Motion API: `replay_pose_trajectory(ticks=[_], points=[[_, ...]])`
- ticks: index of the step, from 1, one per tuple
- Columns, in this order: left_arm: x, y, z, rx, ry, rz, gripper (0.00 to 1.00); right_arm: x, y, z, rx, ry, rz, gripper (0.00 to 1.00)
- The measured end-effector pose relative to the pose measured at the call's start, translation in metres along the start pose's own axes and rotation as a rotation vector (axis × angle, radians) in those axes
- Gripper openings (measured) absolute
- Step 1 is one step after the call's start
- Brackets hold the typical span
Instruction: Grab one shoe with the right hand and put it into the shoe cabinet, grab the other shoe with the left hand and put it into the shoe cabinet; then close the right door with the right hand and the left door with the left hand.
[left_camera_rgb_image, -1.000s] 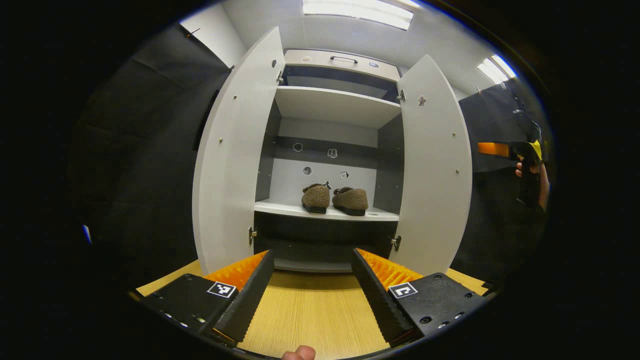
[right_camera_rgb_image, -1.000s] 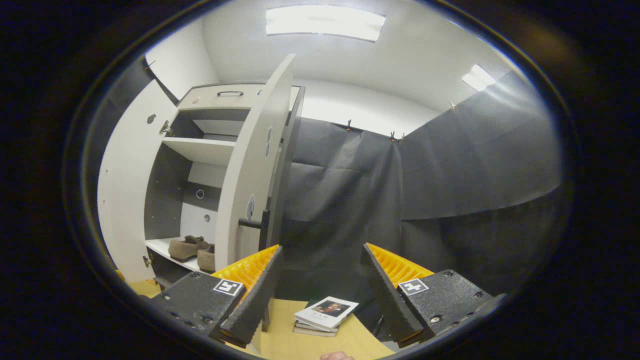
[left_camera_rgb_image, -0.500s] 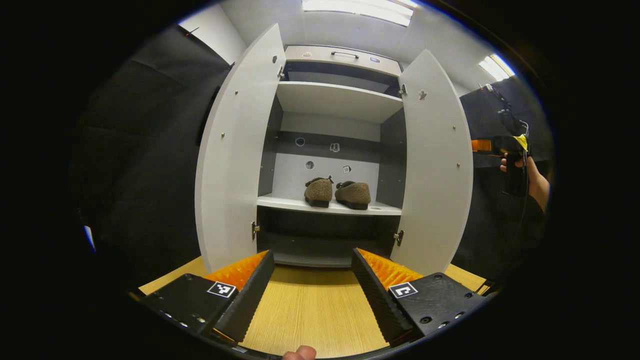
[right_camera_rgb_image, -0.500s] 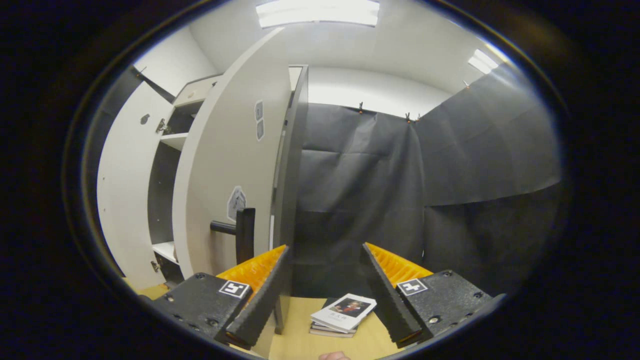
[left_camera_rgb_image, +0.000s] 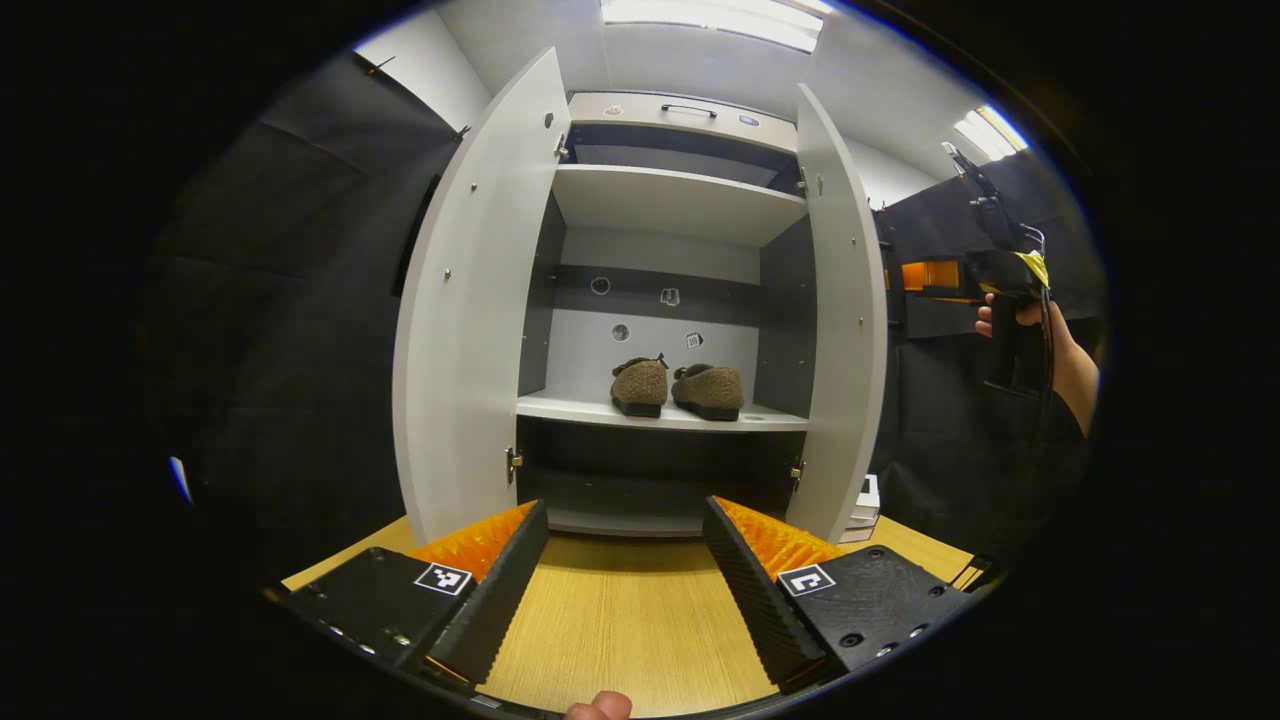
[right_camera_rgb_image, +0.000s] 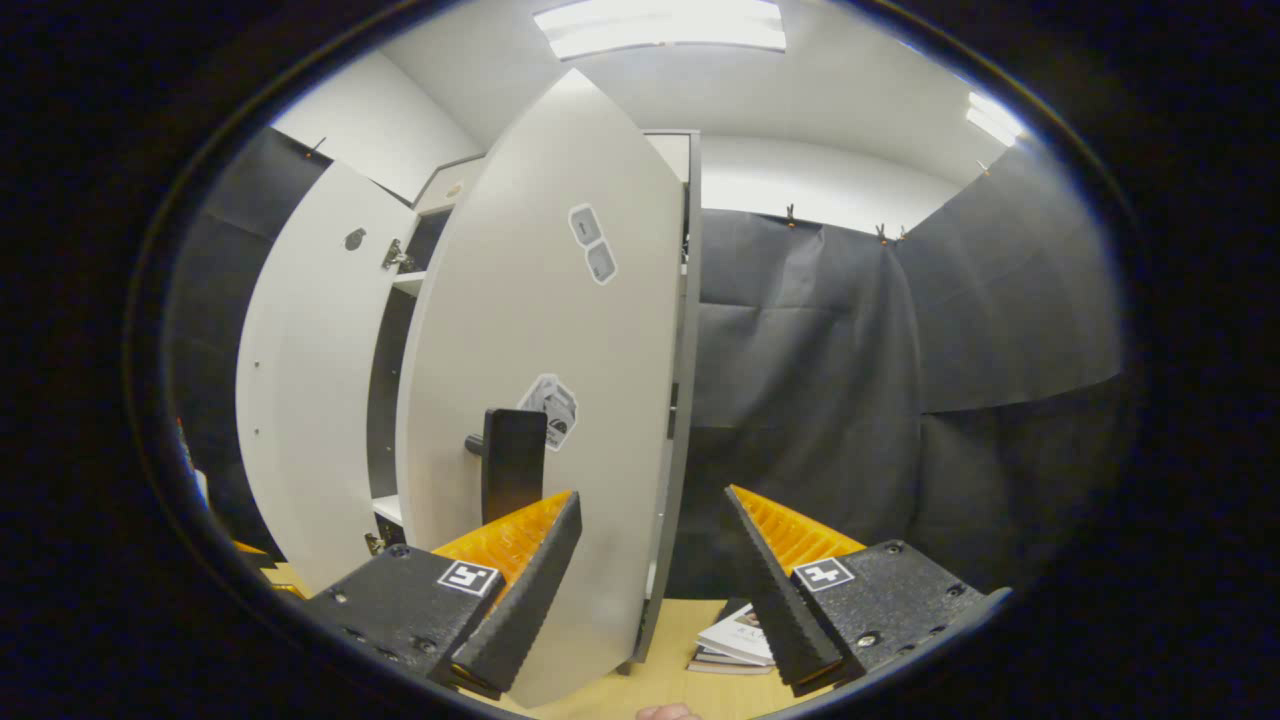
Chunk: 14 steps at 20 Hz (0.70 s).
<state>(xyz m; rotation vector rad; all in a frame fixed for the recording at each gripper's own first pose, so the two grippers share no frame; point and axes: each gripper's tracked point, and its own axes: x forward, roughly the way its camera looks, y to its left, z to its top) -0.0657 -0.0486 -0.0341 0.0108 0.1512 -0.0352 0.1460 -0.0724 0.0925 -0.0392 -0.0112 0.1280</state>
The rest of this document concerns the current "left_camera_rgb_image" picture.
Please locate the large ceiling light panel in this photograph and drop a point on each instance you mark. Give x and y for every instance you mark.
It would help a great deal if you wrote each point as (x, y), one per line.
(715, 20)

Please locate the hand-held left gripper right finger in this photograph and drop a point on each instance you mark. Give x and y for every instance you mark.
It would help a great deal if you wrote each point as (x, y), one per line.
(755, 590)

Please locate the white cabinet door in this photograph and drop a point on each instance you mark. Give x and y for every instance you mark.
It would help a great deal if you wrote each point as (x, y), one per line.
(845, 330)
(470, 320)

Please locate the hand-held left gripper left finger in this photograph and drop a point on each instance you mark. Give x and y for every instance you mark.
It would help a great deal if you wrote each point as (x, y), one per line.
(500, 590)

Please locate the white shoe cabinet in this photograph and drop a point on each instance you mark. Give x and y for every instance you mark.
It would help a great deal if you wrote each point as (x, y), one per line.
(680, 200)

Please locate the brown fuzzy shoe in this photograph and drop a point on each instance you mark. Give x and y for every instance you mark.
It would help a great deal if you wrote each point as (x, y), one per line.
(640, 385)
(710, 390)

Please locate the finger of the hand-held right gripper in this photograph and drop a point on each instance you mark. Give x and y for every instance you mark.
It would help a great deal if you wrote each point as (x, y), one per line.
(930, 275)

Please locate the small ceiling light panel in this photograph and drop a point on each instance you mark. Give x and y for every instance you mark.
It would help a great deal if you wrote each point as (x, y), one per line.
(990, 130)

